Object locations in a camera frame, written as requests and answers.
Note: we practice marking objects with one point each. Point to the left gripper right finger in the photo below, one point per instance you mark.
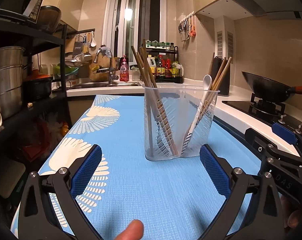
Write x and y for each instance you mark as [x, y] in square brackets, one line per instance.
[263, 218]

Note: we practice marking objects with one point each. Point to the yellow oil jug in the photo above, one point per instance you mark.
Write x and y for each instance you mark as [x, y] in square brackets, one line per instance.
[152, 64]

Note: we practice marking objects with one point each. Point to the white ceramic spoon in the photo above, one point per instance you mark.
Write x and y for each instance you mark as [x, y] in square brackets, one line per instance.
[207, 83]

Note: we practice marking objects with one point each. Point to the steel stock pot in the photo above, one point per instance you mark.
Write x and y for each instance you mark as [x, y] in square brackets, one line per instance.
[11, 78]

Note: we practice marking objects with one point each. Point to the black metal shelf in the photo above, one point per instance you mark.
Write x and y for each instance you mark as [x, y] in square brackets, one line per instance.
[34, 42]

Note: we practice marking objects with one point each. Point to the clear plastic utensil holder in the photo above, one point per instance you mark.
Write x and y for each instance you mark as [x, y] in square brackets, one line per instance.
[180, 104]

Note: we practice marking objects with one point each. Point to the person's left hand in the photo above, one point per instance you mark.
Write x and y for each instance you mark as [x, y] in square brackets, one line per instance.
[134, 231]

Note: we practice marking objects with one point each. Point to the hanging white ladle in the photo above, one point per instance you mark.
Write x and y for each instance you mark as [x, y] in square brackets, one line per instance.
[92, 42]

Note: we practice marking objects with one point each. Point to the glass jar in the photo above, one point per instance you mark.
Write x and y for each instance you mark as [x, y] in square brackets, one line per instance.
[136, 75]

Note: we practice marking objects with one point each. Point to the black gas stove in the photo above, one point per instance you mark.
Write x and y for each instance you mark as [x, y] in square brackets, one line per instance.
[270, 113]

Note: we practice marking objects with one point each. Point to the black spice rack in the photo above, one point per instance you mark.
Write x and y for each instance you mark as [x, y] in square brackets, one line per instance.
[168, 68]

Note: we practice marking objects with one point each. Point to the person's right hand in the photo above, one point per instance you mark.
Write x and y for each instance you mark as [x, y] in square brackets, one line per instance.
[292, 213]

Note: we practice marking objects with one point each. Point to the orange lidded pot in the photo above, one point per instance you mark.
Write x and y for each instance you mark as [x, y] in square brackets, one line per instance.
[36, 87]

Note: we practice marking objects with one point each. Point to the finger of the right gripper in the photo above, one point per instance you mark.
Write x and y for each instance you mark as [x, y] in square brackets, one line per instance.
[284, 133]
[258, 143]

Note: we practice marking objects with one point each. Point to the blue patterned tablecloth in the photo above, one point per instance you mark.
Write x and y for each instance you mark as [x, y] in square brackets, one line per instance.
[174, 199]

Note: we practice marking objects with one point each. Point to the chrome kitchen faucet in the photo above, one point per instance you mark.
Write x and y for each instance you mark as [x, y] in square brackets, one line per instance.
[104, 68]

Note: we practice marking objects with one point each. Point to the red dish soap bottle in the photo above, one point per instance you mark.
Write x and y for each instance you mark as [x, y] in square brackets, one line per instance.
[124, 70]

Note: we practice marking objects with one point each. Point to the black wok red handle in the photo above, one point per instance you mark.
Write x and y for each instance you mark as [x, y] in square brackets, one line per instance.
[270, 90]

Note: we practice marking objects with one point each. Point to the hanging kitchen tools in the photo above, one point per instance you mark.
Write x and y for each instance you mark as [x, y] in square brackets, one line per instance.
[186, 27]

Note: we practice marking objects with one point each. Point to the brown bowl on shelf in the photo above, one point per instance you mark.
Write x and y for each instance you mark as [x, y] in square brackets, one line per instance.
[48, 19]

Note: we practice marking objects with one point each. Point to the white window frame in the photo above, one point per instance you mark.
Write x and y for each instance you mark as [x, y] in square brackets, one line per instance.
[128, 22]

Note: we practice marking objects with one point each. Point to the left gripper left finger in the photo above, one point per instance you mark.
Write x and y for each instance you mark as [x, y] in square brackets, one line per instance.
[37, 218]

